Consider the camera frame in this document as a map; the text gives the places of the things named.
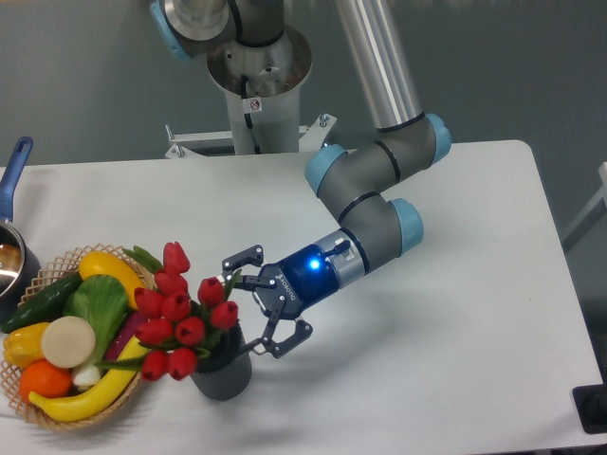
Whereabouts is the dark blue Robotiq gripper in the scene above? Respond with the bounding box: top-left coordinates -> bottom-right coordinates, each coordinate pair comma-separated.
217,244 -> 342,359

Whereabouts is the red tulip bouquet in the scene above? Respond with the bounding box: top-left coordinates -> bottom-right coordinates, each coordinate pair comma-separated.
100,242 -> 240,381

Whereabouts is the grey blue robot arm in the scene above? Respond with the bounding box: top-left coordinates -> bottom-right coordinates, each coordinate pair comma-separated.
150,1 -> 451,357

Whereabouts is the dark grey ribbed vase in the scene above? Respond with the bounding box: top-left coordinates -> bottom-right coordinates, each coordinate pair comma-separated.
190,323 -> 252,401

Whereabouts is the purple eggplant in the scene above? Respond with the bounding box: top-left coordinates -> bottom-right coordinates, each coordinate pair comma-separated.
103,312 -> 148,361

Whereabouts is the green bok choy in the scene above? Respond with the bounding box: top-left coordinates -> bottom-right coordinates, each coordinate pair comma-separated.
63,275 -> 128,391

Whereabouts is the yellow lemon squash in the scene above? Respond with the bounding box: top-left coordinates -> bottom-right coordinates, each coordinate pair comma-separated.
78,251 -> 145,310

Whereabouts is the yellow banana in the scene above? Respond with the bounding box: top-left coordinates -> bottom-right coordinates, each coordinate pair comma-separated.
28,335 -> 151,423

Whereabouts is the woven wicker basket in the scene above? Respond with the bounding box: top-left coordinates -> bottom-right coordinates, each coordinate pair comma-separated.
1,244 -> 154,431

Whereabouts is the beige round disc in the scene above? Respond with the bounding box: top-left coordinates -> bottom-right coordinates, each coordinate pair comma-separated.
41,316 -> 96,369

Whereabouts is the dark green cucumber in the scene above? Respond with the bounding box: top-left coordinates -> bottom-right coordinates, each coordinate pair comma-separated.
1,273 -> 83,334

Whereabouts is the orange fruit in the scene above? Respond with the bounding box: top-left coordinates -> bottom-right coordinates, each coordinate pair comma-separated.
19,360 -> 72,402

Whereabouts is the yellow bell pepper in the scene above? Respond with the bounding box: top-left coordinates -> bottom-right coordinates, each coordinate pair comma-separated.
3,322 -> 50,370

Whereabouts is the black device at corner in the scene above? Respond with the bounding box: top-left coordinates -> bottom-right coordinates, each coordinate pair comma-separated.
572,384 -> 606,434

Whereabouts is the white furniture leg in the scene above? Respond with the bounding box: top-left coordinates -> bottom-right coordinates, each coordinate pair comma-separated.
561,162 -> 606,254

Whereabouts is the white metal mounting frame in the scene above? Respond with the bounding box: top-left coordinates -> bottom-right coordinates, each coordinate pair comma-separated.
164,113 -> 338,159

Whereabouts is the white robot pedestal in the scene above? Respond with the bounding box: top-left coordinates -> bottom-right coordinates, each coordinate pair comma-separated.
207,26 -> 312,155

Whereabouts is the blue handled saucepan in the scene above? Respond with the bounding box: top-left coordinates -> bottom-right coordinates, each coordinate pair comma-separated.
1,136 -> 41,323

